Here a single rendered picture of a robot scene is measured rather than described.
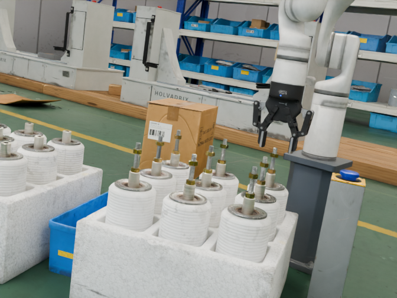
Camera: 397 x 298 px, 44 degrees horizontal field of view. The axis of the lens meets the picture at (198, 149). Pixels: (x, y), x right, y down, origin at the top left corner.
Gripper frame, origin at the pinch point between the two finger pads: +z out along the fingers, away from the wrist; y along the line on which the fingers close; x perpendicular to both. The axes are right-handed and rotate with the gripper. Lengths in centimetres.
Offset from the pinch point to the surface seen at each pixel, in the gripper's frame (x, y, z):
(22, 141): -15, -63, 11
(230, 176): -1.8, -9.3, 9.7
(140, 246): -34.0, -12.4, 18.5
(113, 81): 252, -231, 22
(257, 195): -13.0, 1.7, 9.1
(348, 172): -3.3, 17.2, 2.0
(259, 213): -22.9, 5.6, 9.5
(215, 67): 475, -236, 5
